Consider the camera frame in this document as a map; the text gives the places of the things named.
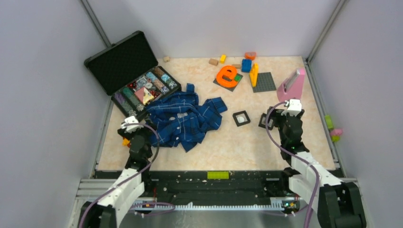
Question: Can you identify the black square frame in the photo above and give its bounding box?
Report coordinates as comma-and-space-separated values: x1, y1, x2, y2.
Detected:
232, 110, 250, 127
258, 113, 274, 130

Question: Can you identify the yellow toy piece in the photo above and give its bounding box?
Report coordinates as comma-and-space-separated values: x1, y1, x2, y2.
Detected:
249, 63, 259, 87

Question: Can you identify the blue plaid shirt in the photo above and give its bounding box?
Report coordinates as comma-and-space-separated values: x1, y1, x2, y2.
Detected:
146, 83, 228, 152

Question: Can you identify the wooden block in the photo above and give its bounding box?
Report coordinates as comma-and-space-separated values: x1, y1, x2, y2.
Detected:
209, 58, 219, 66

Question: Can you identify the white badge backing disc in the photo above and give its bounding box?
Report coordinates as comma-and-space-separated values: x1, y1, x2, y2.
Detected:
237, 116, 245, 123

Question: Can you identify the grey lego baseplate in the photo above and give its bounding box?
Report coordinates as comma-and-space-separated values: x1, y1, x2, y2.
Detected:
252, 72, 277, 93

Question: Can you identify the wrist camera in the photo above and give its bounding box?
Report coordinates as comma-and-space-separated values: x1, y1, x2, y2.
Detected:
120, 116, 143, 133
281, 99, 302, 116

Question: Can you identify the orange cup toy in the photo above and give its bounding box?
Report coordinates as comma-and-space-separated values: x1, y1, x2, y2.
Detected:
244, 52, 257, 60

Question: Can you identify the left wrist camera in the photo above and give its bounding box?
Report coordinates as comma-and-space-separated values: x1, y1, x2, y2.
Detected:
120, 116, 143, 133

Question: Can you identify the dark small baseplate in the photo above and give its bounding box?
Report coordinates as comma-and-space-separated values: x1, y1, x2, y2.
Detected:
213, 73, 244, 93

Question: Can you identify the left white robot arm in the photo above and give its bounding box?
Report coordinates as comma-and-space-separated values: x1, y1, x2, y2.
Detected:
78, 163, 153, 228

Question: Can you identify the pink wedge stand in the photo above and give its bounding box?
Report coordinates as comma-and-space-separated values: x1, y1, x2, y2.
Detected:
277, 68, 306, 102

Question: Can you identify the green lego brick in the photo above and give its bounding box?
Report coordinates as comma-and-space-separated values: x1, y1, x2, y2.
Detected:
234, 74, 242, 82

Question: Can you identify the blue lego brick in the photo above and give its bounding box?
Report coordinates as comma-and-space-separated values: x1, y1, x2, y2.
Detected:
241, 59, 252, 73

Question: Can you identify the small wooden cube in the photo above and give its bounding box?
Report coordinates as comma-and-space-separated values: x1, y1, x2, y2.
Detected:
163, 56, 171, 62

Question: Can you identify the black poker chip case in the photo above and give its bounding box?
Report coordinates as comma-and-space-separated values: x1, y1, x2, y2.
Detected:
84, 31, 182, 120

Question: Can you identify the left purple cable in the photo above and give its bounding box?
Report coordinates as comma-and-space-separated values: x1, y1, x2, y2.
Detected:
78, 123, 175, 228

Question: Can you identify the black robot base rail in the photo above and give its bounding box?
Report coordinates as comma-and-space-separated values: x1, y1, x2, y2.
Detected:
78, 170, 318, 211

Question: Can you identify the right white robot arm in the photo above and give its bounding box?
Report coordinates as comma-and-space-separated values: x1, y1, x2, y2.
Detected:
265, 102, 367, 228

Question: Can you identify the lime green brick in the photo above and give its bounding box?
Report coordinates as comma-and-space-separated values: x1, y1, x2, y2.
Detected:
207, 171, 230, 180

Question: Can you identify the orange letter e toy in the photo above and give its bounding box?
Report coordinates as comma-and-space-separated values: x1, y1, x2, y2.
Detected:
216, 65, 237, 88

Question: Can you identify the small yellow block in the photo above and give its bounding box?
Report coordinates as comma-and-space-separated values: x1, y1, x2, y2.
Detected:
220, 55, 226, 64

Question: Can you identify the green pink toy outside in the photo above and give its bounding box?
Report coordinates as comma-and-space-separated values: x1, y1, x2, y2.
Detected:
324, 115, 343, 143

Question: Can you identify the orange toy car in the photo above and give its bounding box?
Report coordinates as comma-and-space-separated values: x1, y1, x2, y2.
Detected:
122, 138, 131, 147

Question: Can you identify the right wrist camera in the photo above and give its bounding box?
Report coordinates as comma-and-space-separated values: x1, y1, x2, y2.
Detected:
281, 99, 302, 116

